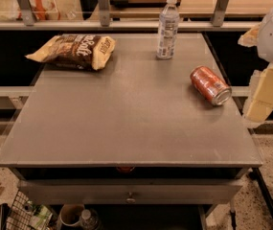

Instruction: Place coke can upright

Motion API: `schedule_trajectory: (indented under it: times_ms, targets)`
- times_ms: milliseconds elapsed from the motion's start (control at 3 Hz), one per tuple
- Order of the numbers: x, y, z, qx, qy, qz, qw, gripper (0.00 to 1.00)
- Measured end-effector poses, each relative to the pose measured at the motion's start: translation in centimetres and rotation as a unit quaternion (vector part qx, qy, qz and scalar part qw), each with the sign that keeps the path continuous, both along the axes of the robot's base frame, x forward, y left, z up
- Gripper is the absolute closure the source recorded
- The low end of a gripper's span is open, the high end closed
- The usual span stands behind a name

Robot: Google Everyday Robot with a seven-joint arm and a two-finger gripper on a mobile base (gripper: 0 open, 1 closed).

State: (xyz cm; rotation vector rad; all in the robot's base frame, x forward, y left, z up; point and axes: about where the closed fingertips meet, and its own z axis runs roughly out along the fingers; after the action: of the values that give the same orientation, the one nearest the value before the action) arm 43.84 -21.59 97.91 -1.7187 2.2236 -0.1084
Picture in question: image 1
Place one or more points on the clear plastic water bottle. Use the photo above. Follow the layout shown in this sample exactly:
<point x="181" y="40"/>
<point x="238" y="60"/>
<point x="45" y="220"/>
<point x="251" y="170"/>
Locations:
<point x="167" y="30"/>

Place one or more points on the brown yellow chip bag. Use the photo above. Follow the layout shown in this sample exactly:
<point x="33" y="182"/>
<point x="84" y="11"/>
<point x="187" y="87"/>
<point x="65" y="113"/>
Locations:
<point x="81" y="51"/>

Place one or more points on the metal drawer knob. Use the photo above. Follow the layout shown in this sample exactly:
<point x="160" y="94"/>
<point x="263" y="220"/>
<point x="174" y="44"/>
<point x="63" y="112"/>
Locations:
<point x="130" y="199"/>

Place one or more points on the orange soda can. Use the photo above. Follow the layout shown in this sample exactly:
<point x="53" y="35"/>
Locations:
<point x="213" y="88"/>

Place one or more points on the grey cabinet drawer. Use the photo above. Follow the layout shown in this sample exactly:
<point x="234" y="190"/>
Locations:
<point x="115" y="191"/>

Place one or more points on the small bottle below table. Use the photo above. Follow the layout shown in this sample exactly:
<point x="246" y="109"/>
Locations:
<point x="89" y="220"/>

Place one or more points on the wire basket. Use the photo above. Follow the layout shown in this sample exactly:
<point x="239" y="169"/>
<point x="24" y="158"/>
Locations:
<point x="23" y="214"/>

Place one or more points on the paper cup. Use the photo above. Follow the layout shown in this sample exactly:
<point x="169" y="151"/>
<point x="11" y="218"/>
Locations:
<point x="69" y="217"/>

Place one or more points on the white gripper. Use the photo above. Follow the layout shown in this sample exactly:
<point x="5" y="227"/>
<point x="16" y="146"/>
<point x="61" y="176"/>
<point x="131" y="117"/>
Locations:
<point x="260" y="103"/>

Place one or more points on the orange white bag on shelf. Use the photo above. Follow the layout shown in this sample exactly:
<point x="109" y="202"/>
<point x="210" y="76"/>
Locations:
<point x="45" y="9"/>

